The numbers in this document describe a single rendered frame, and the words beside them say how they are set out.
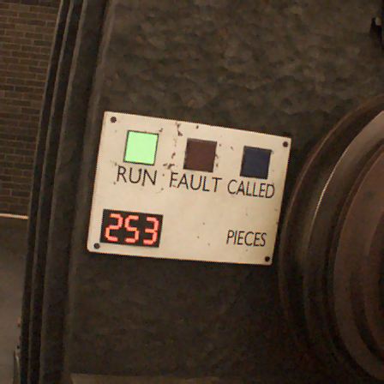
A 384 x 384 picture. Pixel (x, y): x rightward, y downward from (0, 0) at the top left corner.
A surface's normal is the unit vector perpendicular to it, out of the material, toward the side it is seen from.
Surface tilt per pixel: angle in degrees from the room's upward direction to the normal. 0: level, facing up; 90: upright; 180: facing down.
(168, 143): 90
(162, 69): 90
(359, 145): 90
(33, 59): 90
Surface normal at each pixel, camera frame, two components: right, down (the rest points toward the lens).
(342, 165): 0.32, 0.15
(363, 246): -0.69, -0.08
